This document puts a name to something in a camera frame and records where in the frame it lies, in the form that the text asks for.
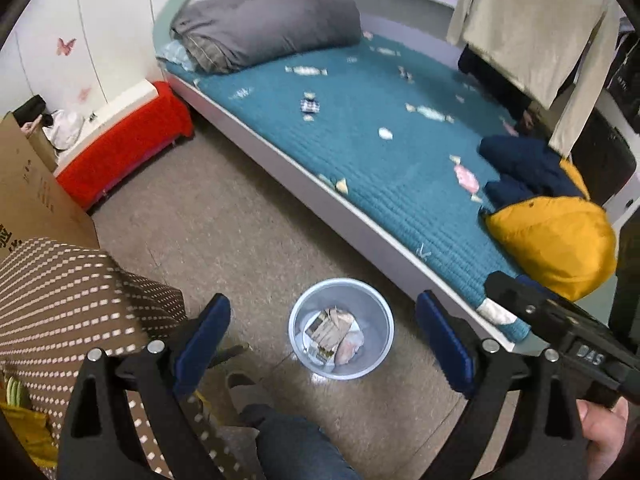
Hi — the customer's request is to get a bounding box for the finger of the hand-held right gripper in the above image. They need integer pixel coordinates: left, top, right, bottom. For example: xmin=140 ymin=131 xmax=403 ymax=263
xmin=484 ymin=270 xmax=556 ymax=343

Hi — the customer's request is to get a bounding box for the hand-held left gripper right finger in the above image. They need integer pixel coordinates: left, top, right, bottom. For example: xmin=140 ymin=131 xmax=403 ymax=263
xmin=416 ymin=290 xmax=588 ymax=480

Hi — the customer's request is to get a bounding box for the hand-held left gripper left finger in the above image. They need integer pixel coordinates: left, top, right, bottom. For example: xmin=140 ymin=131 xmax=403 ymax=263
xmin=56 ymin=293 xmax=236 ymax=480

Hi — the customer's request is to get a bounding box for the pale blue waste bin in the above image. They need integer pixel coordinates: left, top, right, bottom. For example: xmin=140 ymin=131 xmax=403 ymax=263
xmin=288 ymin=278 xmax=395 ymax=380

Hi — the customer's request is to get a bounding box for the person's right hand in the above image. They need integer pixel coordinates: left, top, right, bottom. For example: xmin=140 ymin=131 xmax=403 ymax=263
xmin=575 ymin=399 xmax=631 ymax=480

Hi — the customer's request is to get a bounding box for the yellow jacket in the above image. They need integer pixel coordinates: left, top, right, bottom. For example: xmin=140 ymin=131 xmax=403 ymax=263
xmin=482 ymin=160 xmax=618 ymax=302

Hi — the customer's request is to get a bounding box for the pink plastic packet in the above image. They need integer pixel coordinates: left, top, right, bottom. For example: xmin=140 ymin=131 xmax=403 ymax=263
xmin=334 ymin=332 xmax=366 ymax=366

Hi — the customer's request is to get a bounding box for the brown paper packet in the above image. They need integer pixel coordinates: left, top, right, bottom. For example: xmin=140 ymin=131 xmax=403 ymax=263
xmin=305 ymin=307 xmax=357 ymax=361

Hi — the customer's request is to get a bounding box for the navy blue jacket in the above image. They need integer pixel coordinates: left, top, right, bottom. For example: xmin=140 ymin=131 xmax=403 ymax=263
xmin=477 ymin=135 xmax=591 ymax=211

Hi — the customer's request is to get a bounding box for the brown dotted stool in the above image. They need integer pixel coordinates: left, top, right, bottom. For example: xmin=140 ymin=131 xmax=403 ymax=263
xmin=0 ymin=237 xmax=236 ymax=480

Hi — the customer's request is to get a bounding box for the person's leg in jeans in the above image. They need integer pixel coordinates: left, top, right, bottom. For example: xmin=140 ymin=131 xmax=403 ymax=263
xmin=240 ymin=402 xmax=361 ymax=480

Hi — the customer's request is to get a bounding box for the bed with teal cover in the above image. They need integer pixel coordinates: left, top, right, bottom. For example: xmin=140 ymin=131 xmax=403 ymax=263
xmin=165 ymin=30 xmax=621 ymax=341

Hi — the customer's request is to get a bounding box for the black hanging clothing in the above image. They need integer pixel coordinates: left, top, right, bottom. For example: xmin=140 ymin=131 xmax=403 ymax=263
xmin=550 ymin=15 xmax=640 ymax=206

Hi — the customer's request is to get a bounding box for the yellow bag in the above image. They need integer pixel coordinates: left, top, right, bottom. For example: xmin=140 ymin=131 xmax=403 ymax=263
xmin=0 ymin=375 xmax=57 ymax=467

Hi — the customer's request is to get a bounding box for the red covered bench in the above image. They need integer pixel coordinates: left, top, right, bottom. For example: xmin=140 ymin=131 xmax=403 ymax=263
xmin=55 ymin=80 xmax=195 ymax=211

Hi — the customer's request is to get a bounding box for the dark hanging garment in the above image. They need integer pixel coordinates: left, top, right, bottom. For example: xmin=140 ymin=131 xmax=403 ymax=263
xmin=457 ymin=42 xmax=533 ymax=131

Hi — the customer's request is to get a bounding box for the brown cardboard box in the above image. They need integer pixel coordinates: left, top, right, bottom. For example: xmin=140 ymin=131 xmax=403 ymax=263
xmin=0 ymin=112 xmax=101 ymax=261

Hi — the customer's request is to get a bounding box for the white plastic bag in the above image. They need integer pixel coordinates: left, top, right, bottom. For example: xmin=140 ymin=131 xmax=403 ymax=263
xmin=42 ymin=109 xmax=86 ymax=151

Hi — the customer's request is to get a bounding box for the beige hanging sweater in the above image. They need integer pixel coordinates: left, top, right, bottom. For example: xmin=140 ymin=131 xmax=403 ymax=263
xmin=446 ymin=0 xmax=621 ymax=157

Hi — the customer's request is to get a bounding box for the light blue pillow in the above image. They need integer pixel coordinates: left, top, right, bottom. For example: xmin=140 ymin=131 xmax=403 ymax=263
xmin=157 ymin=40 xmax=198 ymax=72

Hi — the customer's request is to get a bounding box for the black bag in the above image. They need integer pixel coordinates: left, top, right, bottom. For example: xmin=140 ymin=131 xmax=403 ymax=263
xmin=11 ymin=96 xmax=48 ymax=128

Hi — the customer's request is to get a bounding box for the grey folded duvet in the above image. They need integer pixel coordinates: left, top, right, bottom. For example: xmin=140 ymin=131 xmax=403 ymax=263
xmin=170 ymin=0 xmax=362 ymax=75

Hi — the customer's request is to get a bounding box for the white wardrobe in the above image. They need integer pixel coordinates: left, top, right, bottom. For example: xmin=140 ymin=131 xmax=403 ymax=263
xmin=0 ymin=0 xmax=201 ymax=128

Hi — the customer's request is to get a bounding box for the white bed frame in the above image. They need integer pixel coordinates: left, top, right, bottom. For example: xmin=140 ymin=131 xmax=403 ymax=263
xmin=152 ymin=0 xmax=551 ymax=356

